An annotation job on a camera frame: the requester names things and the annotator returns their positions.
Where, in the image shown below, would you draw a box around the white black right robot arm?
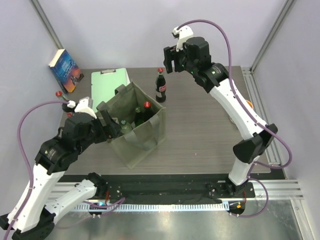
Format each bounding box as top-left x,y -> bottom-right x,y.
163,37 -> 278,198

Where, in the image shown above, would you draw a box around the white mug orange inside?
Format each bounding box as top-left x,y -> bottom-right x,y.
246,100 -> 254,109

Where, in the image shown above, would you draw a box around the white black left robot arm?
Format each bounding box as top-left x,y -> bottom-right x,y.
0,110 -> 121,240

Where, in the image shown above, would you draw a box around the blue paperback book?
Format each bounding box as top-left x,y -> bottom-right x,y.
48,49 -> 84,94

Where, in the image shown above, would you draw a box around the tall cola bottle red cap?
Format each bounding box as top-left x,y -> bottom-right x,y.
143,101 -> 155,122

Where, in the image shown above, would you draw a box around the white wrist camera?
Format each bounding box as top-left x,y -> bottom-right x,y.
172,25 -> 194,52
67,96 -> 97,119

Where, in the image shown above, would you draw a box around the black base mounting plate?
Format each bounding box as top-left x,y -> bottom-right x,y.
106,181 -> 256,205

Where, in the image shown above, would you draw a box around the small cola bottle red cap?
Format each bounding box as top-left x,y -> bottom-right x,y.
155,68 -> 167,103

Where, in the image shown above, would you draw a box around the green clipboard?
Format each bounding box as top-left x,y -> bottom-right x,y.
91,68 -> 130,111

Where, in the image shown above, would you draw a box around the clear glass bottle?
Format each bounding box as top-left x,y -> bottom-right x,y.
119,120 -> 132,135

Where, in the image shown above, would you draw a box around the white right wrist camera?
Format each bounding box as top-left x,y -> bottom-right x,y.
172,25 -> 194,52

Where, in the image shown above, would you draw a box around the slotted cable duct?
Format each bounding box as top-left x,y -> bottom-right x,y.
72,201 -> 230,213

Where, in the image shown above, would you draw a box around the green glass bottle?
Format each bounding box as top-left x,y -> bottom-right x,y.
134,106 -> 145,127

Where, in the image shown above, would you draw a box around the olive green canvas bag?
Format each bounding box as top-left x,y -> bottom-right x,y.
96,82 -> 167,169

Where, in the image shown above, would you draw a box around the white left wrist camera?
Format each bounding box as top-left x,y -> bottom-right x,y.
67,96 -> 97,119

